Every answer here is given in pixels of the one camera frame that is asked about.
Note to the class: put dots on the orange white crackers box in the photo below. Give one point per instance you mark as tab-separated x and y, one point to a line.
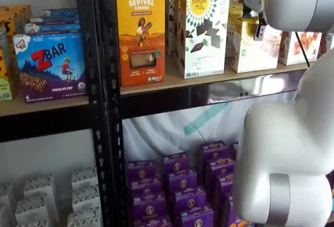
289	52

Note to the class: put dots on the long wooden shelf board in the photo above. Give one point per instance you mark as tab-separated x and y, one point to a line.
172	81

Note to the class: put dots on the teal tape strip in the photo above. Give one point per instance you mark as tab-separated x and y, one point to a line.
206	118

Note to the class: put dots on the orange Revival cracker box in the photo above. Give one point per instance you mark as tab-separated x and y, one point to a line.
142	41

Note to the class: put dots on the tall Simple Mills mint thins box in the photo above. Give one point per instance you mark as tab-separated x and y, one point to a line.
169	15
176	28
206	54

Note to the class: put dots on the yellow brown-spotted snack box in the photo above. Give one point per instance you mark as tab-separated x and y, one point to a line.
13	15

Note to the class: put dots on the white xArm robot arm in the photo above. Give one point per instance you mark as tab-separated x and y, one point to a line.
284	146

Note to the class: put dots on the white brown snack box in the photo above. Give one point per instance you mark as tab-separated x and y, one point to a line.
326	43

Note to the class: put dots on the white plastic sheet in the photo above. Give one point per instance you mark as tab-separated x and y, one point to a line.
161	133

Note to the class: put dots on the small white yellow-label Simple Mills box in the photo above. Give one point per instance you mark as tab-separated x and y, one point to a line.
235	5
231	39
258	57

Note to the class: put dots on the short wooden shelf board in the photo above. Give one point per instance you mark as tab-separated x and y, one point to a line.
47	105

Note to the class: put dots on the white patterned carton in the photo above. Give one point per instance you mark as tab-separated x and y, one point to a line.
6	198
31	224
39	188
32	211
86	197
84	217
84	178

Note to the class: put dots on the blue Zbar chocolate chip box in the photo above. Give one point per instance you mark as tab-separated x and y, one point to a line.
52	67
52	28
61	12
54	19

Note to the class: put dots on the yellow green snack box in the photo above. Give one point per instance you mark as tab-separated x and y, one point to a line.
4	86

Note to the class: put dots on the black metal shelf rack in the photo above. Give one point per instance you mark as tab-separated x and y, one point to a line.
111	107
88	41

